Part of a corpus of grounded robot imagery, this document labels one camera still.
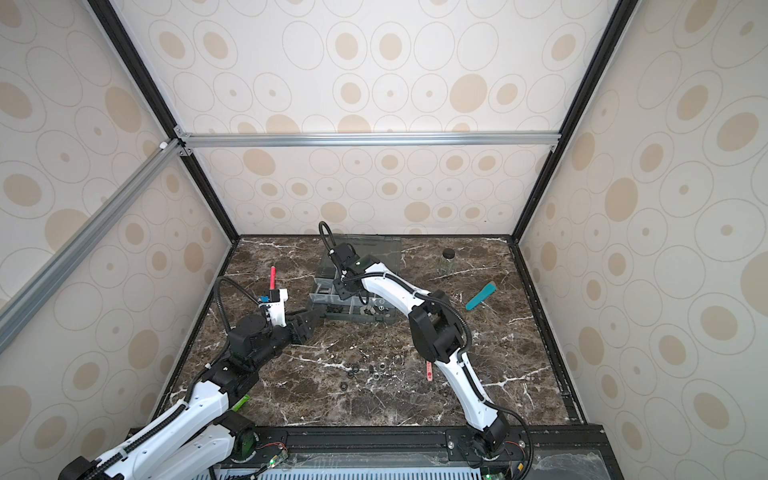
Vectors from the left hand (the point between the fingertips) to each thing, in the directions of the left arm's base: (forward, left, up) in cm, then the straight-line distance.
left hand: (321, 309), depth 77 cm
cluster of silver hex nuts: (-10, -14, -19) cm, 25 cm away
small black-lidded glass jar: (+26, -37, -13) cm, 47 cm away
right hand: (+16, -4, -13) cm, 21 cm away
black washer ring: (-13, -5, -18) cm, 23 cm away
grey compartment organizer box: (+14, +4, -18) cm, 23 cm away
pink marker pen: (+23, +24, -19) cm, 39 cm away
